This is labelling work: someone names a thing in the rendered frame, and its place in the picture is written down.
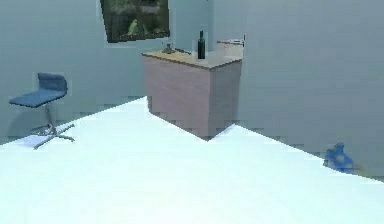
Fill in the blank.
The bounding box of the dark glass bottle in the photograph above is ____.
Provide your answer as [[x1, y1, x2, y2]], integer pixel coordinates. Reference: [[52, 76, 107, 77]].
[[197, 29, 207, 61]]

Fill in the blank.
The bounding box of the pale flat tray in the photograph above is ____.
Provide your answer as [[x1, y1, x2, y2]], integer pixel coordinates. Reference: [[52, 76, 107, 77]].
[[216, 37, 246, 48]]

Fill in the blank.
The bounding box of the dark framed picture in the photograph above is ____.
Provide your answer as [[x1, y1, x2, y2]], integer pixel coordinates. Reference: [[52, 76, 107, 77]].
[[99, 0, 172, 44]]

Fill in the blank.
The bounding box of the pinkish wooden counter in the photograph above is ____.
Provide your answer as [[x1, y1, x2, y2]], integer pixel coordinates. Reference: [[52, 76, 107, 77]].
[[141, 39, 246, 141]]

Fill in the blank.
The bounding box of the small grey dish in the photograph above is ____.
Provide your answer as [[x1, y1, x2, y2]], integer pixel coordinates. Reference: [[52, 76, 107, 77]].
[[161, 43, 177, 55]]

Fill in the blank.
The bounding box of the blue watering can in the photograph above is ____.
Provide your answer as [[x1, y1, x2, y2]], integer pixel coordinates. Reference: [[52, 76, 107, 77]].
[[322, 142, 356, 174]]

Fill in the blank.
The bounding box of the blue swivel chair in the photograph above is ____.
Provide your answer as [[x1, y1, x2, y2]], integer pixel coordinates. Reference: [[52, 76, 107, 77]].
[[8, 71, 76, 150]]

